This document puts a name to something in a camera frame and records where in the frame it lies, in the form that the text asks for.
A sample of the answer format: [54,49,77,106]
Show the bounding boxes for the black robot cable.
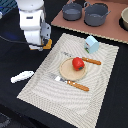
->
[0,35,28,46]

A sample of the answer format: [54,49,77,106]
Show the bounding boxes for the beige woven placemat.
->
[18,33,118,128]

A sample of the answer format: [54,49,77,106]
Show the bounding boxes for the beige bowl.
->
[121,7,128,30]

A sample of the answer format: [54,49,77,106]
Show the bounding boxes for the light blue toy house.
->
[84,36,99,54]

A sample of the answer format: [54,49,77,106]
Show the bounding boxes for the fork with wooden handle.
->
[50,73,89,91]

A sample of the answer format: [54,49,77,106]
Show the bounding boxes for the large grey pot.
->
[84,2,110,27]

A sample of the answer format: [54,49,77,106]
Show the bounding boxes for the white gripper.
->
[18,9,52,50]

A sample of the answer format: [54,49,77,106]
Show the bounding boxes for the white toy fish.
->
[11,71,34,83]

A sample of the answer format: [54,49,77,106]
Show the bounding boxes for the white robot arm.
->
[16,0,52,51]

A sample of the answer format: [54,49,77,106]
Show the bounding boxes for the round wooden plate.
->
[59,58,87,81]

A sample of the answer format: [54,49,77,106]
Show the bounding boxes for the knife with wooden handle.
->
[61,51,101,65]

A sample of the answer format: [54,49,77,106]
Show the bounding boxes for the small grey pot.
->
[62,3,82,21]

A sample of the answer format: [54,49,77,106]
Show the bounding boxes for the yellow toy bread loaf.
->
[29,39,52,51]

